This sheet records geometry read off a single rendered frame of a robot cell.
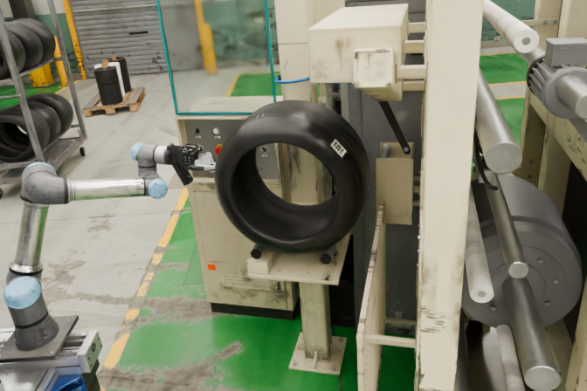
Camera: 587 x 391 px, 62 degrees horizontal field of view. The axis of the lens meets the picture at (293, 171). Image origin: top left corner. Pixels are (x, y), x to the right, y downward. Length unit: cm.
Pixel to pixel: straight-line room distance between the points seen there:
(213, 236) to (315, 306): 72
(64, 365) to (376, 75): 156
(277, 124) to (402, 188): 63
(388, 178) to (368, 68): 87
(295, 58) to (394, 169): 60
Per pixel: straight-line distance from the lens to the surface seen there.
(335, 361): 274
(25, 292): 202
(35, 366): 218
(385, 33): 130
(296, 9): 197
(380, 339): 143
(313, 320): 257
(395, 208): 207
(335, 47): 132
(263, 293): 292
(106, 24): 1141
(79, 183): 189
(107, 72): 810
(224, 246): 282
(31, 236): 207
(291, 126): 166
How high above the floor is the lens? 194
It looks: 23 degrees down
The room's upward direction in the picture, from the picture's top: 5 degrees counter-clockwise
